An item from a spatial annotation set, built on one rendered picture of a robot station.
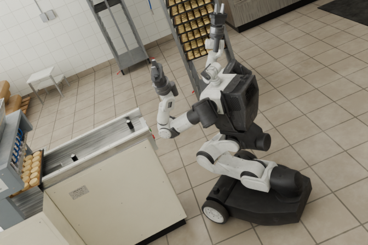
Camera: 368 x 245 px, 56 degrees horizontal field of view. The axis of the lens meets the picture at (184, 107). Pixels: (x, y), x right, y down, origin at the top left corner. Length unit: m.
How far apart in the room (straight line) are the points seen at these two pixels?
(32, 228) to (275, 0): 4.50
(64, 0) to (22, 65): 1.30
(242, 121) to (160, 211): 0.93
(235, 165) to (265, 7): 3.44
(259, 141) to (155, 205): 0.86
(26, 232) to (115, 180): 0.57
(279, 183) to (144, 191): 0.88
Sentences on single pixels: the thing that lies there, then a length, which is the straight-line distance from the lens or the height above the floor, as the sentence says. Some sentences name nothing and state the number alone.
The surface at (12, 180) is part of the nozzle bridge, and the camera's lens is 2.02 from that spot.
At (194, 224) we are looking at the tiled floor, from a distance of 2.70.
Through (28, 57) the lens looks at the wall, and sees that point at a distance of 6.32.
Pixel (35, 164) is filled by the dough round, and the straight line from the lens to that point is 2.42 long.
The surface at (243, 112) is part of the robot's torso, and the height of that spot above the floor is 0.89.
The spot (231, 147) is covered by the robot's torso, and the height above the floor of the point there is 0.59.
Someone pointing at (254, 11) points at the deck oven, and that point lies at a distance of 5.44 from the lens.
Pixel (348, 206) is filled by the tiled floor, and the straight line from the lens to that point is 2.58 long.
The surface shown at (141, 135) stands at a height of 0.87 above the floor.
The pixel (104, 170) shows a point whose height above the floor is 0.77.
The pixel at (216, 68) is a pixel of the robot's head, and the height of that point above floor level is 1.12.
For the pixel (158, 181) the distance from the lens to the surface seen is 2.37.
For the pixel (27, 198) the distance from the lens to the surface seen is 2.28.
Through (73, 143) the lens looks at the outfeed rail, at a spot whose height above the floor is 0.89.
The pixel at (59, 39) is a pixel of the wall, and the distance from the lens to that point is 6.15.
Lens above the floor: 1.99
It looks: 30 degrees down
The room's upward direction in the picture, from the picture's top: 22 degrees counter-clockwise
